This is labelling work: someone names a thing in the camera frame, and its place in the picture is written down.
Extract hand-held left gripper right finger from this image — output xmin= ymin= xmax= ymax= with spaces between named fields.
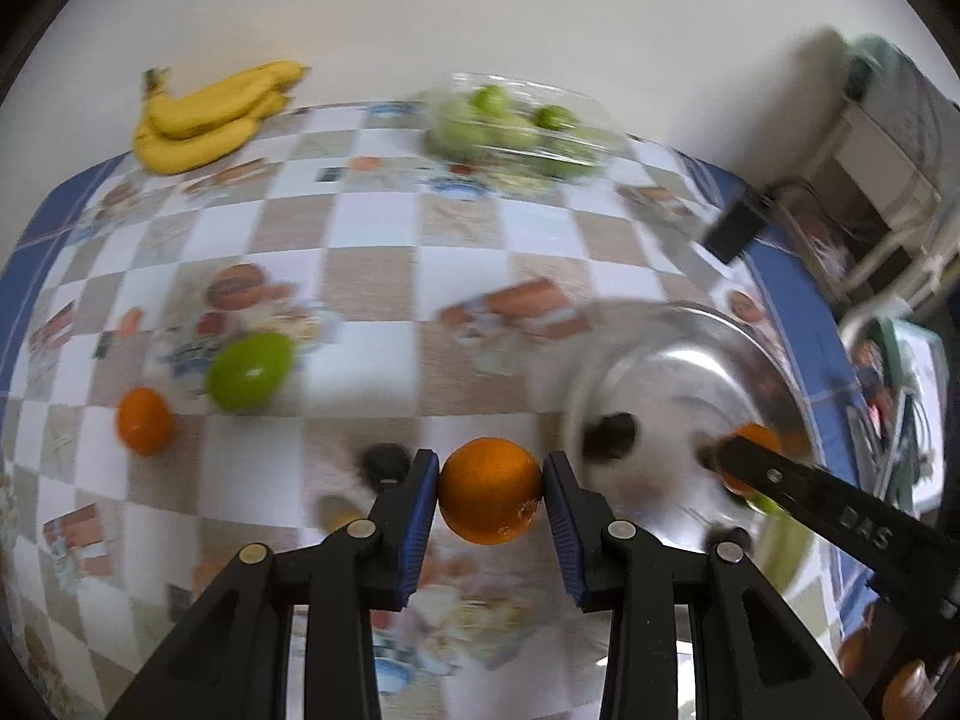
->
xmin=541 ymin=451 xmax=863 ymax=720

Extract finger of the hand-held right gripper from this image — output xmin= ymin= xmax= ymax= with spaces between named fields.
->
xmin=720 ymin=437 xmax=960 ymax=595

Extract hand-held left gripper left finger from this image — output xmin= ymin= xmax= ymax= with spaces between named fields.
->
xmin=105 ymin=448 xmax=441 ymax=720

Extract large green mango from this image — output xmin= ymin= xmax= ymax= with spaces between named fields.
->
xmin=742 ymin=491 xmax=815 ymax=593
xmin=205 ymin=331 xmax=296 ymax=413

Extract small yellow-brown round fruit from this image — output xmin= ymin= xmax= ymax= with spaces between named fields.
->
xmin=321 ymin=499 xmax=368 ymax=533

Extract orange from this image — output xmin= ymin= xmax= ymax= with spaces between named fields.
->
xmin=437 ymin=437 xmax=544 ymax=546
xmin=720 ymin=424 xmax=785 ymax=496
xmin=115 ymin=387 xmax=177 ymax=457

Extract round metal plate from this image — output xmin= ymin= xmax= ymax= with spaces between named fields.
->
xmin=559 ymin=300 xmax=833 ymax=646

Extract heap of small green fruits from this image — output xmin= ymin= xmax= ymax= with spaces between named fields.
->
xmin=435 ymin=86 xmax=601 ymax=173

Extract green box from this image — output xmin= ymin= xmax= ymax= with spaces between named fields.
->
xmin=885 ymin=315 xmax=950 ymax=481

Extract black power adapter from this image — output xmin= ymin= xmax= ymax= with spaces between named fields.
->
xmin=701 ymin=191 xmax=773 ymax=265

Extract clear plastic clamshell container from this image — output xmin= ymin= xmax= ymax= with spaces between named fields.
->
xmin=424 ymin=71 xmax=623 ymax=181

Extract yellow banana bunch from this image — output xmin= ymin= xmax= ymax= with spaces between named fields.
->
xmin=133 ymin=60 xmax=311 ymax=176

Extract black power cable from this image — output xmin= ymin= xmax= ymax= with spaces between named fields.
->
xmin=761 ymin=176 xmax=856 ymax=256

